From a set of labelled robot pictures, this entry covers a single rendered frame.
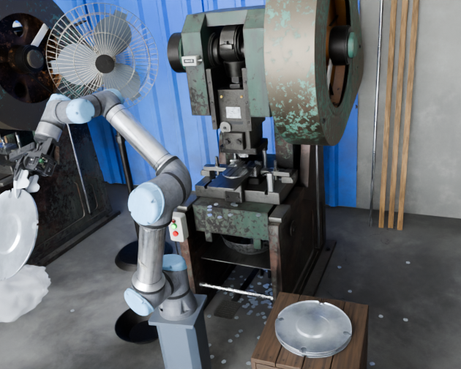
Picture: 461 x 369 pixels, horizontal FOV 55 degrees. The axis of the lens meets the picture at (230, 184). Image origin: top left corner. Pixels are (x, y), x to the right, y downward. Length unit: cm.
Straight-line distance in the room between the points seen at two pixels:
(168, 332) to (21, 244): 67
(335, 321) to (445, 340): 71
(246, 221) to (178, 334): 61
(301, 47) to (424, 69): 163
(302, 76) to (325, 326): 93
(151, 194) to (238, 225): 87
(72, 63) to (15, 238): 129
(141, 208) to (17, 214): 41
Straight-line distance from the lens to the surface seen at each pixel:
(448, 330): 246
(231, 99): 207
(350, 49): 191
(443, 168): 329
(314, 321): 184
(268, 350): 177
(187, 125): 368
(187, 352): 187
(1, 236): 158
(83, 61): 259
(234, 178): 207
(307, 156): 237
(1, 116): 277
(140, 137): 150
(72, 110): 148
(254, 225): 208
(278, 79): 162
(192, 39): 205
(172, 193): 136
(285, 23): 160
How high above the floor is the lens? 158
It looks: 23 degrees down
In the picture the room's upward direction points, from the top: 6 degrees counter-clockwise
